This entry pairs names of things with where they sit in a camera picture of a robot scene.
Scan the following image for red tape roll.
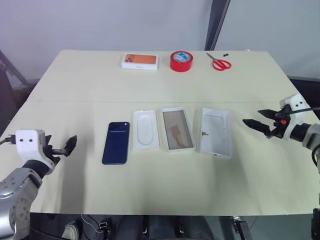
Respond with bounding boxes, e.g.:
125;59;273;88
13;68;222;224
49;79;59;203
169;50;193;73

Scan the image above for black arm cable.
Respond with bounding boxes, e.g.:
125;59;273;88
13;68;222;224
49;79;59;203
274;106;320;119
0;134;17;146

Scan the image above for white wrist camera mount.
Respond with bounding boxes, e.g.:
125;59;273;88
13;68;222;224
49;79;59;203
15;129;61;174
279;94;311;140

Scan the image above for dark slanted stand pole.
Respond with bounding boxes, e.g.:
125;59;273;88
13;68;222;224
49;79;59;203
204;0;232;52

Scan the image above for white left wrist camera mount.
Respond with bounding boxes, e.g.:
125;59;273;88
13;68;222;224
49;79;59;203
15;129;61;174

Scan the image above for dark tripod stand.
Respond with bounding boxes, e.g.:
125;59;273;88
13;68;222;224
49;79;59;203
0;49;38;131

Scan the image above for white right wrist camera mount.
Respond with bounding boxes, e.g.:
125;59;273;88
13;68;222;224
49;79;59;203
279;94;311;140

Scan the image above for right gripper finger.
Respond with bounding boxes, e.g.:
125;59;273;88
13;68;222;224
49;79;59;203
242;119;272;136
257;109;278;121

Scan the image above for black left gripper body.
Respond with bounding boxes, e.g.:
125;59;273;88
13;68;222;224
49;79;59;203
41;142;67;165

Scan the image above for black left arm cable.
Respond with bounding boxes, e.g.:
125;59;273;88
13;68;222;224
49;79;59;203
0;134;17;146

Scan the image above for black metal table clamp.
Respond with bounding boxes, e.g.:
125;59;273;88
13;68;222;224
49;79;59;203
230;215;254;240

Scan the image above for black plug with cable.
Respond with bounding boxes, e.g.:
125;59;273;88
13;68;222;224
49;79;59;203
81;214;114;235

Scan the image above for white shoe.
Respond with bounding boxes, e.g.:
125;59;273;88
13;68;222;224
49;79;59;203
61;216;80;240

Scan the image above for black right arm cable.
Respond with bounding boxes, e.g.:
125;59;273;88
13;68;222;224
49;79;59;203
274;106;320;119

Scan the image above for sealed orange phone box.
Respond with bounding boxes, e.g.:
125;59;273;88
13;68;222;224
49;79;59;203
121;52;161;72

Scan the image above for white phone box lid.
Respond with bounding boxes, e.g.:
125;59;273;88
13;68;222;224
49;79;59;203
198;107;235;161

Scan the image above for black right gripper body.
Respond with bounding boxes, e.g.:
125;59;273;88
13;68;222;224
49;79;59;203
265;105;292;140

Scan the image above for white phone tray insert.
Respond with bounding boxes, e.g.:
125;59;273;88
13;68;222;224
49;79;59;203
132;109;161;152

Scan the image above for white tray with brown film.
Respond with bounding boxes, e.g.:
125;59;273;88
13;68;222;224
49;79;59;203
161;106;197;154

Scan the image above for dark blue smartphone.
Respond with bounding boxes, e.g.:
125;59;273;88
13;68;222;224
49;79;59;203
101;121;131;166

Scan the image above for red handled scissors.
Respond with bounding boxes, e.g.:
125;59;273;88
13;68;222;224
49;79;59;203
206;52;233;72

